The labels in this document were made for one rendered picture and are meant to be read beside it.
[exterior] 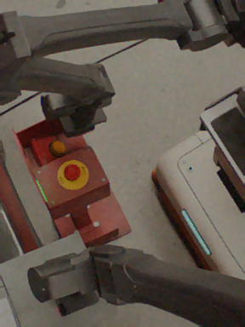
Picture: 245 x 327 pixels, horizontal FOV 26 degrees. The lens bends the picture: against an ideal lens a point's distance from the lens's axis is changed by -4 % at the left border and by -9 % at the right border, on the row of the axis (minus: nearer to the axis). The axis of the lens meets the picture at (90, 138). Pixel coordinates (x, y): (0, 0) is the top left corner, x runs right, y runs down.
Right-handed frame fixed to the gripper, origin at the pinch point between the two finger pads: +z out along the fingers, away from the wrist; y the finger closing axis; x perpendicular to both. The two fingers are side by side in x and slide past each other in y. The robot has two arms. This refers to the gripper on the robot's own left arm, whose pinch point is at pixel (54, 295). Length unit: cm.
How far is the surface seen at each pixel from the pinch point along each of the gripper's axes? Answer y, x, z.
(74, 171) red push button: -28.4, 23.3, 12.0
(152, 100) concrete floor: -70, 101, 61
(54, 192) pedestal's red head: -26.7, 19.2, 17.6
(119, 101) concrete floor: -75, 90, 67
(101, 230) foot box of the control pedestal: -28, 59, 71
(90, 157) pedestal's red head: -30.9, 29.0, 12.2
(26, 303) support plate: -1.1, -3.7, 5.5
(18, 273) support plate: -7.2, -3.1, 5.1
